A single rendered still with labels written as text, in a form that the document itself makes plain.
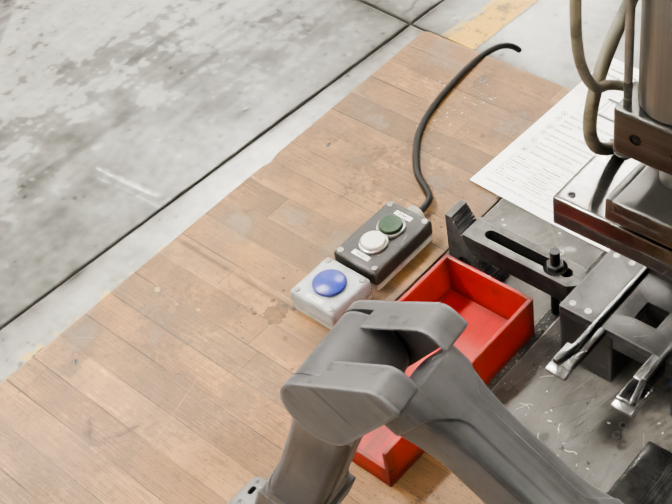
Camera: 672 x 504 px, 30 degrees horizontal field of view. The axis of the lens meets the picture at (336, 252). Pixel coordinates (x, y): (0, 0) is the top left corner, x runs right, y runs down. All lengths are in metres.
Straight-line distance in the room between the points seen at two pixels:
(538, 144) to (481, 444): 0.81
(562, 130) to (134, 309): 0.59
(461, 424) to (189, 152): 2.31
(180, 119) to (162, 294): 1.72
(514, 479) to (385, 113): 0.91
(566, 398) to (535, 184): 0.33
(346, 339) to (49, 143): 2.42
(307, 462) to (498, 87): 0.82
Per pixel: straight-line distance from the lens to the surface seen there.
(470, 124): 1.67
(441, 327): 0.87
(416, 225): 1.50
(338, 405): 0.88
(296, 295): 1.45
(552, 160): 1.61
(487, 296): 1.42
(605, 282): 1.35
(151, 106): 3.29
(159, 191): 3.04
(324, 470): 1.03
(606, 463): 1.32
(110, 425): 1.43
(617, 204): 1.15
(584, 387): 1.37
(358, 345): 0.91
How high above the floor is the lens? 1.99
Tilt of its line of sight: 46 degrees down
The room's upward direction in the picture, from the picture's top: 12 degrees counter-clockwise
